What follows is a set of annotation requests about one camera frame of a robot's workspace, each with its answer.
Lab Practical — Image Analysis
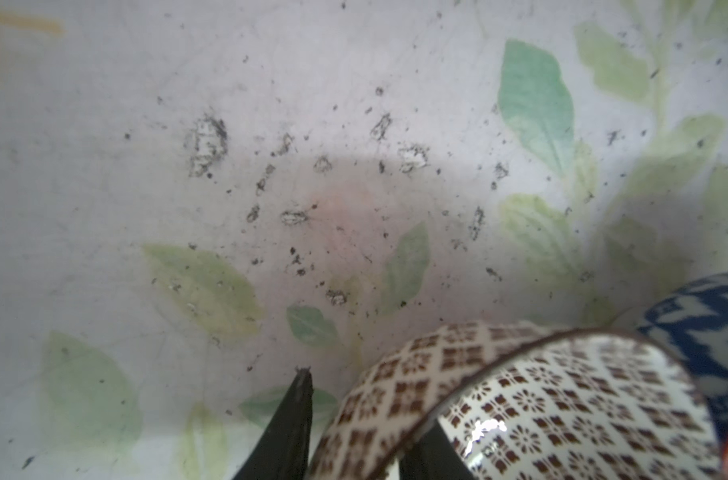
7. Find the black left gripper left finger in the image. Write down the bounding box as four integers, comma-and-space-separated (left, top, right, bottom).
233, 368, 314, 480

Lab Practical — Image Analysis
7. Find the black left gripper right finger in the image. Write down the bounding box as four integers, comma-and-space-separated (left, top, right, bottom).
399, 423, 474, 480

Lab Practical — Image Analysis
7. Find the brown lattice pattern bowl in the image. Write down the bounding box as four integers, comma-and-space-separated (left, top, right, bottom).
307, 321, 722, 479

